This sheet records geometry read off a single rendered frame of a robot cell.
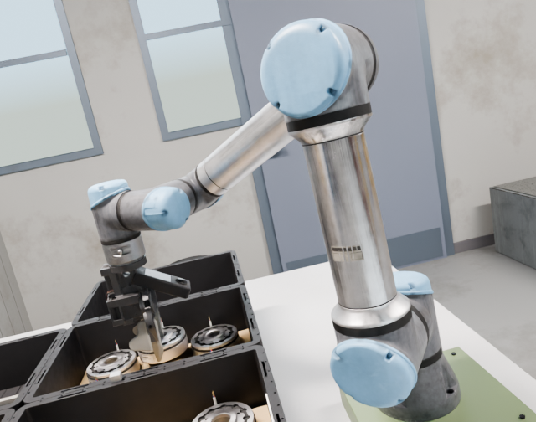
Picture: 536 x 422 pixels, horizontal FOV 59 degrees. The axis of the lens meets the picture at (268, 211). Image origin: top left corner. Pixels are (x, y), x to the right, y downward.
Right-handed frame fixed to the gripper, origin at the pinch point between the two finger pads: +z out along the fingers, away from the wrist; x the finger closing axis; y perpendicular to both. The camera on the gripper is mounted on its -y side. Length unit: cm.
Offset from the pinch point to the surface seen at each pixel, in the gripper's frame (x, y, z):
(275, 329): -31.4, -25.7, 18.5
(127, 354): -4.6, 8.1, 1.8
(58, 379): 5.5, 18.9, -1.7
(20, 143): -230, 94, -44
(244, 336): -5.8, -16.9, 4.8
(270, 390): 32.6, -18.6, -6.4
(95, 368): -1.8, 14.3, 1.7
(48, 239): -230, 95, 20
